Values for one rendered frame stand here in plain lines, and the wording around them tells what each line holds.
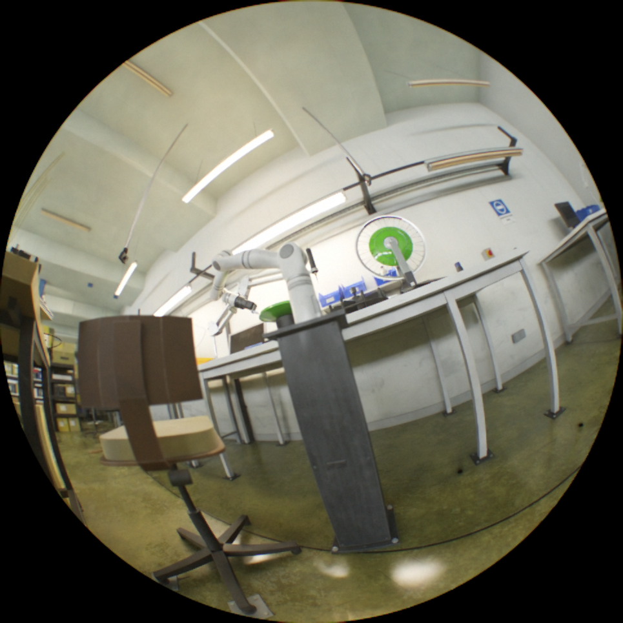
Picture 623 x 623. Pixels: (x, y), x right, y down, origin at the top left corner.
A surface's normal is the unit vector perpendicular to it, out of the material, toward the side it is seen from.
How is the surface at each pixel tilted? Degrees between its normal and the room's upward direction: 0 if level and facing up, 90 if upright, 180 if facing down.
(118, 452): 90
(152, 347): 90
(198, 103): 180
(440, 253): 90
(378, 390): 90
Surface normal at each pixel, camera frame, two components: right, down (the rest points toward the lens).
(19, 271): 0.92, -0.32
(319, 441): -0.22, -0.23
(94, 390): 0.28, -0.35
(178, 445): 0.54, -0.37
